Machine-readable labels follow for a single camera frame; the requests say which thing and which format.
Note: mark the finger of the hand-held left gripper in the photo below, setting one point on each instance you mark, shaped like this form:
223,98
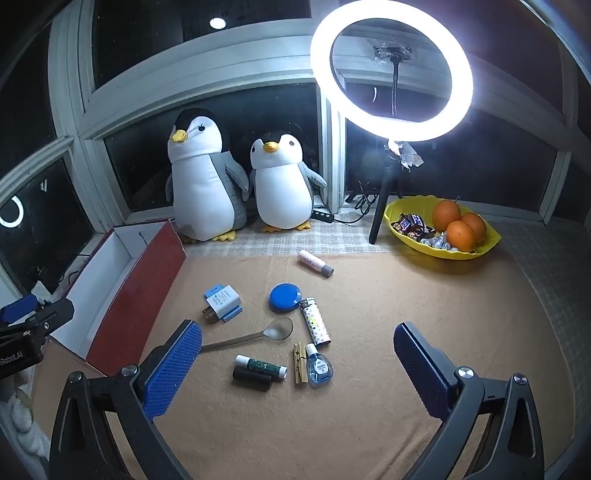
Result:
18,308
53,314

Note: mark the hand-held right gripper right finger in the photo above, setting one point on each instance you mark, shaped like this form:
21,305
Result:
418,369

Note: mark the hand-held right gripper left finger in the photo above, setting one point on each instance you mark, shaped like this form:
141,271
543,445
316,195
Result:
173,367

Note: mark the black cylinder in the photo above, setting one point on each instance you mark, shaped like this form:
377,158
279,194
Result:
251,381

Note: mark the red cardboard box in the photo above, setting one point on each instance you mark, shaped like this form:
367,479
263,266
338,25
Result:
134,295

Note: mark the white plug adapter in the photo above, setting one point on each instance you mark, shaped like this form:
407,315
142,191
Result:
222,298

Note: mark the green glitter tube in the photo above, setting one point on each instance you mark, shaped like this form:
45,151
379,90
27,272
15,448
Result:
261,366

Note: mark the blue eye drop bottle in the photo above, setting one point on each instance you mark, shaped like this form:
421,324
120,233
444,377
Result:
318,369

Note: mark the white dotted lighter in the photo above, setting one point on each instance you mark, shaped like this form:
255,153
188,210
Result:
315,323

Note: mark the metal spoon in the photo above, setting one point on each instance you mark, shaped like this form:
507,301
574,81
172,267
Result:
279,328

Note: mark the wooden clothespin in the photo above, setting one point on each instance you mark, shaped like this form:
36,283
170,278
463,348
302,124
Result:
300,362

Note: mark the blue round lid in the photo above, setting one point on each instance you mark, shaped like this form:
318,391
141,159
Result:
285,296

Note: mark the pink tube with grey cap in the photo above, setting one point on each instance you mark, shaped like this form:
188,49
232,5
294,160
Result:
314,262

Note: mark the brown table mat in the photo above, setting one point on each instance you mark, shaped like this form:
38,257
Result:
369,300

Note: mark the yellow bowl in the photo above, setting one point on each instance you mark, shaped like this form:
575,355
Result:
485,244

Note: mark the pile of wrapped candies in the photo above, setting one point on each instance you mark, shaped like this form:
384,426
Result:
413,224

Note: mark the plaid cloth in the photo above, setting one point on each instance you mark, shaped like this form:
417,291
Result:
277,242

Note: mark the black tripod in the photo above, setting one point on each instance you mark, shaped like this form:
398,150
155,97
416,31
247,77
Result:
382,198

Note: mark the large penguin plush toy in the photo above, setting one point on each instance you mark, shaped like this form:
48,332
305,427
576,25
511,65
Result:
203,184

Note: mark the small penguin plush toy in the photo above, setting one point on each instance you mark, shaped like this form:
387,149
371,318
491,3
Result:
279,189

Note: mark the crumpled tape wad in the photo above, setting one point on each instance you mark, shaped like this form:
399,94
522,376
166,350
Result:
406,154

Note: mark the phone clamp on gooseneck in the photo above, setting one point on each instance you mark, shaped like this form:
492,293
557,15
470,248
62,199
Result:
394,55

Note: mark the white window frame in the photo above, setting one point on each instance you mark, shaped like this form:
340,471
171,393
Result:
207,60

